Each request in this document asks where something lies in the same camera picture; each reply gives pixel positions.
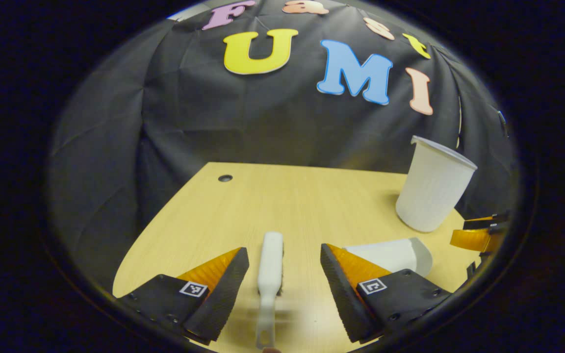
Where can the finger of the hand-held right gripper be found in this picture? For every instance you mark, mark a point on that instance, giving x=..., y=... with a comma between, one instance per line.
x=488, y=221
x=474, y=240

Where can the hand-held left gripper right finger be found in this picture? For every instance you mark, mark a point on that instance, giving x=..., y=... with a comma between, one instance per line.
x=344, y=299

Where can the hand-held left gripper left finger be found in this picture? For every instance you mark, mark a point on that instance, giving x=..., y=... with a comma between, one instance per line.
x=223, y=299

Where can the small white broom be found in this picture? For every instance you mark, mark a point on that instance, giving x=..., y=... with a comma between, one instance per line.
x=269, y=264

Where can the white ribbed garbage bin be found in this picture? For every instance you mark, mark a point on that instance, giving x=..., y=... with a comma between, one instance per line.
x=429, y=191

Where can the white plastic dustpan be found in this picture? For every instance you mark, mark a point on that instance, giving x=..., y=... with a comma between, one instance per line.
x=400, y=255

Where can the light wooden desktop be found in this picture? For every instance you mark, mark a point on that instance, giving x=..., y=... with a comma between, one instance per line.
x=287, y=206

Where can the black backdrop cloth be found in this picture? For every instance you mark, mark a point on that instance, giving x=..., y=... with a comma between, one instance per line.
x=214, y=122

